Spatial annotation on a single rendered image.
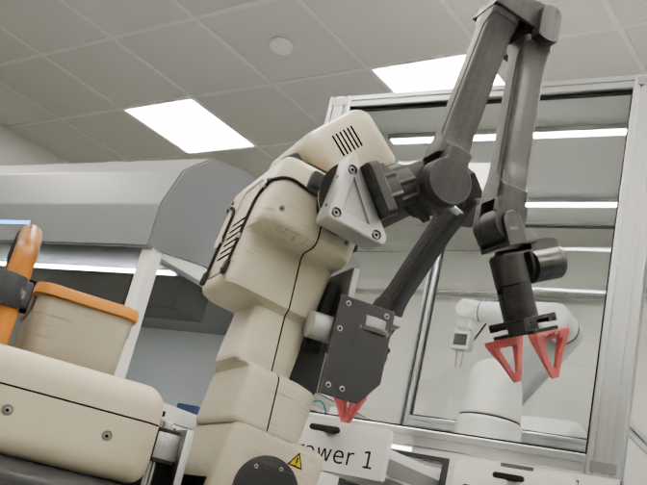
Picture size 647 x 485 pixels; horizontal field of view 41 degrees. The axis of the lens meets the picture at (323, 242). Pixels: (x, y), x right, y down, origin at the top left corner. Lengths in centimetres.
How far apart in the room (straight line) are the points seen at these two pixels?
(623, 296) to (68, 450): 147
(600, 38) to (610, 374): 195
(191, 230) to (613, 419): 138
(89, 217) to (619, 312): 161
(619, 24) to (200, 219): 186
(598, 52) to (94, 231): 221
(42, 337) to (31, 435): 21
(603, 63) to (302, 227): 274
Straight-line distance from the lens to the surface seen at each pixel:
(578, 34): 380
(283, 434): 135
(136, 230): 269
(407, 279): 203
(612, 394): 215
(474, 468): 219
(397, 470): 201
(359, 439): 196
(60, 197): 301
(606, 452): 213
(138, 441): 113
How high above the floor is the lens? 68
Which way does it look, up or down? 18 degrees up
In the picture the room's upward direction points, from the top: 13 degrees clockwise
